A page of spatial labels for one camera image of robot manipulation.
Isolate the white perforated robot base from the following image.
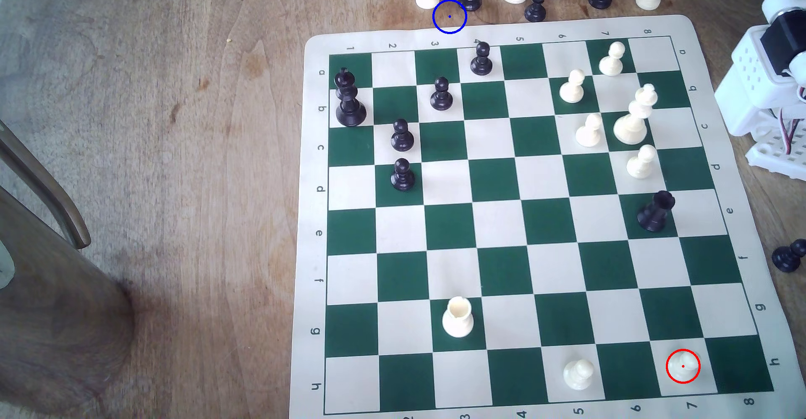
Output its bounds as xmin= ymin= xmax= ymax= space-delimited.
xmin=746 ymin=126 xmax=806 ymax=182

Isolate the brown wooden chair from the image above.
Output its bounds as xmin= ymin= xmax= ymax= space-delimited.
xmin=0 ymin=120 xmax=137 ymax=415

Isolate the green and white chess mat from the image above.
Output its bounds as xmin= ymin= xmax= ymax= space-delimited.
xmin=288 ymin=14 xmax=806 ymax=419

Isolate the red white black servo cable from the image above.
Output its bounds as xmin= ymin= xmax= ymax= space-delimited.
xmin=776 ymin=81 xmax=806 ymax=157

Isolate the tall black king piece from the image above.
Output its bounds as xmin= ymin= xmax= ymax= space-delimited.
xmin=333 ymin=67 xmax=368 ymax=128

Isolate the tall white king piece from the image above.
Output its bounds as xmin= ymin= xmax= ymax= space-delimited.
xmin=612 ymin=83 xmax=659 ymax=146

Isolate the white pawn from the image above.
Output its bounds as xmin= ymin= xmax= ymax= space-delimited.
xmin=562 ymin=359 xmax=595 ymax=391
xmin=598 ymin=41 xmax=626 ymax=77
xmin=575 ymin=113 xmax=604 ymax=148
xmin=558 ymin=69 xmax=586 ymax=104
xmin=671 ymin=351 xmax=701 ymax=380
xmin=626 ymin=144 xmax=657 ymax=180

